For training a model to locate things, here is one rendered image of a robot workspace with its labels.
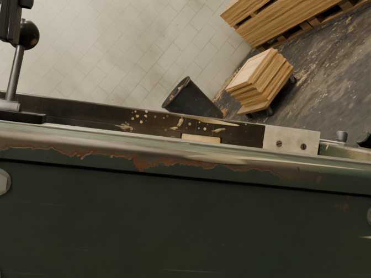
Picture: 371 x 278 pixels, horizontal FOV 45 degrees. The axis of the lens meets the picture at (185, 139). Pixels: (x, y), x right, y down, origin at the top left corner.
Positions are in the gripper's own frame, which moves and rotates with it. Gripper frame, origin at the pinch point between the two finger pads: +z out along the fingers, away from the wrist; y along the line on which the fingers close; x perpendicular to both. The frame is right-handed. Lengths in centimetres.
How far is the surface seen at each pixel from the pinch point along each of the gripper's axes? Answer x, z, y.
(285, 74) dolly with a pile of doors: 342, -41, 181
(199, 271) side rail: -22.8, 17.6, 16.1
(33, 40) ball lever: 8.3, 2.1, 1.4
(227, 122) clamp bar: 38, 9, 36
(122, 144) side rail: -22.9, 10.6, 10.6
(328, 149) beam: 35, 12, 57
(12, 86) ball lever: 5.2, 7.9, 0.0
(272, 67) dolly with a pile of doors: 341, -45, 168
